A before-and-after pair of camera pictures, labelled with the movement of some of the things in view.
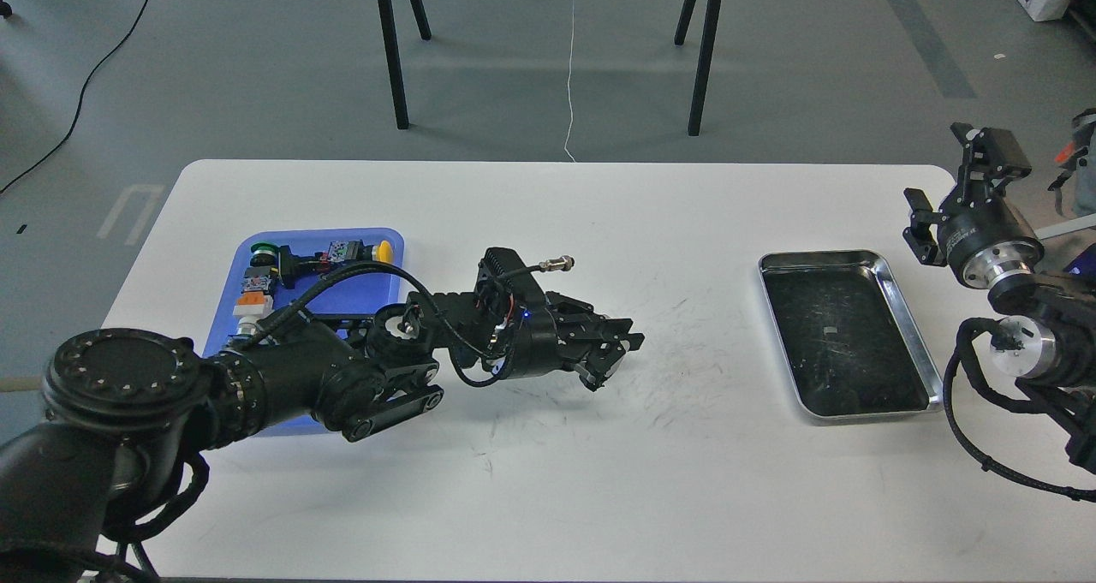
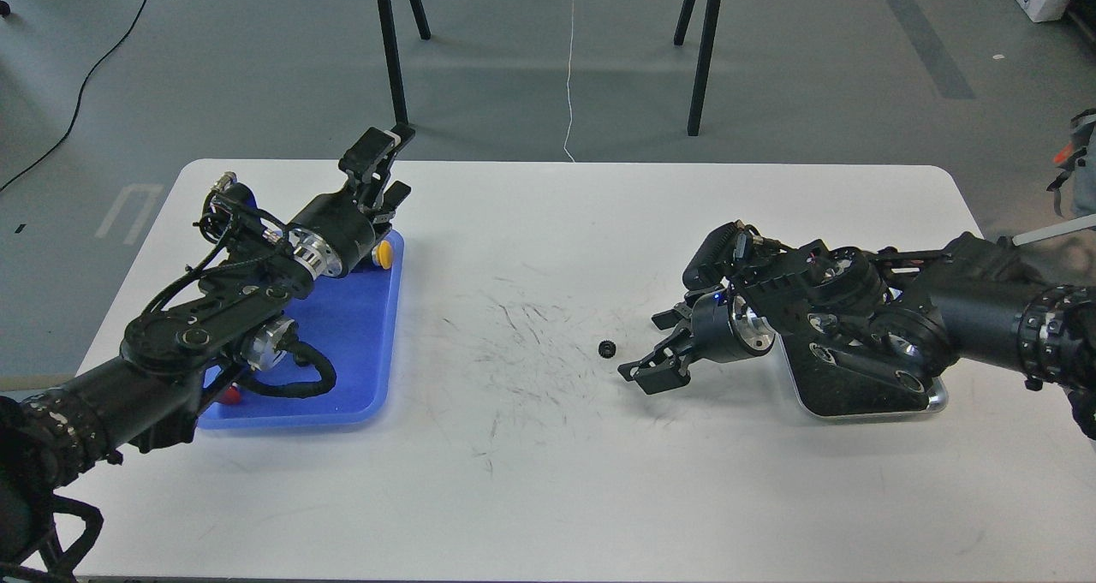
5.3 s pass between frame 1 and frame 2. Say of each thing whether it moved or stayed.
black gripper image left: moved
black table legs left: stayed
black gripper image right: moved
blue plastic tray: moved
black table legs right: stayed
